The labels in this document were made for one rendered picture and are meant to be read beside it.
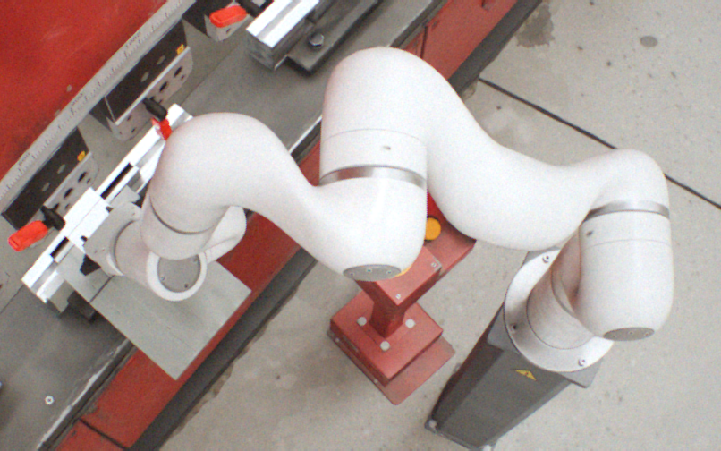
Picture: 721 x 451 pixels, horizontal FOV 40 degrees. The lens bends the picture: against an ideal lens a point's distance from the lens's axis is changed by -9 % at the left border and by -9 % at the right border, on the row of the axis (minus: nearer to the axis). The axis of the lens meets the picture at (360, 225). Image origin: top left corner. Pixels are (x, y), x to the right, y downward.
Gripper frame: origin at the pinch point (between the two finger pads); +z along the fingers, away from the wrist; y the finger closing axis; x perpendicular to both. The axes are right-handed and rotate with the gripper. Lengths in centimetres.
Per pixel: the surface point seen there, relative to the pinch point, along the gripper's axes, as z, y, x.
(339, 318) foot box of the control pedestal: 55, -31, 77
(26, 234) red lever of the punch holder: -22.0, 10.4, -15.5
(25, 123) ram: -31.7, 1.7, -27.8
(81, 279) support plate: 1.8, 7.8, 3.3
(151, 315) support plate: -6.2, 4.5, 12.8
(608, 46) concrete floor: 59, -140, 91
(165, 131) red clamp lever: -13.9, -14.4, -7.6
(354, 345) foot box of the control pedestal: 52, -28, 83
